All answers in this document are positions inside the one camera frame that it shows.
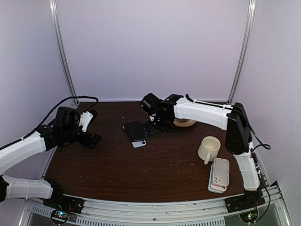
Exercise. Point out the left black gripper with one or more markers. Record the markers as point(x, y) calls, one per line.
point(93, 141)

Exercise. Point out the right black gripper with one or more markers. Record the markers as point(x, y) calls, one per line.
point(153, 131)

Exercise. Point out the black smartphone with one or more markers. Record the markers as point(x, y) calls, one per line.
point(134, 131)

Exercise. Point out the white phone case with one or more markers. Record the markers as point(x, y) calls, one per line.
point(221, 164)

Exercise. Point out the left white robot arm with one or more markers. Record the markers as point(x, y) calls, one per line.
point(18, 151)

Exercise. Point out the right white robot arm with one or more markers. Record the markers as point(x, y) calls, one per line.
point(230, 118)

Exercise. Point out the light blue phone case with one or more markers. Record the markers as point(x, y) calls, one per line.
point(213, 188)

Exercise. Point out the pink phone case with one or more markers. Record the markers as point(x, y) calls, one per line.
point(218, 182)

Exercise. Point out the light blue smartphone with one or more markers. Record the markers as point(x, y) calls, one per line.
point(138, 144)

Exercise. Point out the beige ceramic saucer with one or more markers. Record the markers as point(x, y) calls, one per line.
point(184, 122)

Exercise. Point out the cream ceramic mug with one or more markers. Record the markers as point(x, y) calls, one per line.
point(208, 149)

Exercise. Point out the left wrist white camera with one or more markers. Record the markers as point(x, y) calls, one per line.
point(85, 120)

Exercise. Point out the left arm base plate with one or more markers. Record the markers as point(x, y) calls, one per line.
point(68, 205)

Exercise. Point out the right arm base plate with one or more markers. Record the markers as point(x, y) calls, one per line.
point(248, 200)

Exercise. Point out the left aluminium frame post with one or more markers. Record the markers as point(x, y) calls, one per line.
point(59, 39)

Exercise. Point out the aluminium frame post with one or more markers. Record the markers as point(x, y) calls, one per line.
point(59, 39)
point(244, 48)

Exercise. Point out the right aluminium frame post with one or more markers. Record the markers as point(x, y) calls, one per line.
point(244, 48)

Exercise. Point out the aluminium front rail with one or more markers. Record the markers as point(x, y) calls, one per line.
point(211, 212)

